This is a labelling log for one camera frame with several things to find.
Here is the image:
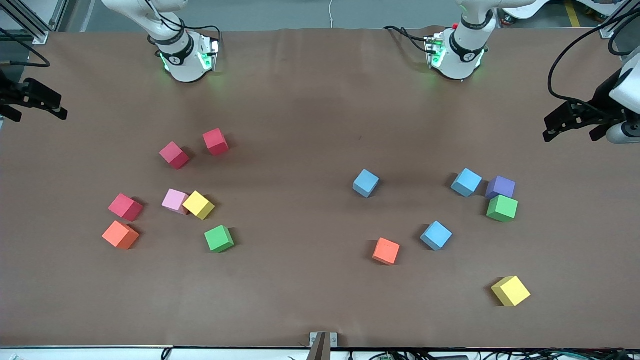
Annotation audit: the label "purple foam cube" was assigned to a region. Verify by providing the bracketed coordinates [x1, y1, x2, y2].
[485, 175, 516, 204]

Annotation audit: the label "green foam cube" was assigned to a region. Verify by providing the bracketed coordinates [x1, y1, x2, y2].
[204, 225, 235, 253]
[486, 194, 519, 223]

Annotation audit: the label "blue foam cube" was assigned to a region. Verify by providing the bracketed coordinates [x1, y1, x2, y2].
[352, 168, 380, 199]
[419, 220, 453, 251]
[450, 167, 484, 198]

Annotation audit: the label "red foam cube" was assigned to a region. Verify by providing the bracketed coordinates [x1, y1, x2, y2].
[108, 193, 145, 222]
[202, 128, 230, 157]
[158, 141, 191, 170]

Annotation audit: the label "yellow foam cube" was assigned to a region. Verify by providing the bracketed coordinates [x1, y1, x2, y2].
[182, 190, 216, 221]
[490, 275, 532, 307]

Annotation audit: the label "left arm base connector panel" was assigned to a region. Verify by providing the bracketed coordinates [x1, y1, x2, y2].
[424, 32, 447, 69]

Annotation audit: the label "right arm base connector panel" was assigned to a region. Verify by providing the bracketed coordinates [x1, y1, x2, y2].
[196, 33, 221, 72]

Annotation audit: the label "orange foam cube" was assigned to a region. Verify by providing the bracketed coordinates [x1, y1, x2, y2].
[372, 237, 401, 266]
[101, 220, 141, 250]

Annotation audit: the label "pink foam cube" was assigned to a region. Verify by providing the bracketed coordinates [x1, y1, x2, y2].
[161, 188, 190, 216]

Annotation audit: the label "brown table cover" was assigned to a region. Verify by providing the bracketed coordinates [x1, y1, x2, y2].
[0, 26, 640, 349]

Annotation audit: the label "aluminium frame profile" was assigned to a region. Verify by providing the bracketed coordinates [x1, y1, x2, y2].
[599, 0, 640, 40]
[0, 0, 69, 46]

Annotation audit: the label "black left base cable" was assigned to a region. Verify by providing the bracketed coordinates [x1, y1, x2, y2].
[383, 25, 432, 54]

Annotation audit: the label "black cable bundle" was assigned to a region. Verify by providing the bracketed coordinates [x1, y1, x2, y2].
[345, 348, 640, 360]

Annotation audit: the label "grey metal bracket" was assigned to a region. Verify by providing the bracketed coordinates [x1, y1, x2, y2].
[306, 331, 339, 360]

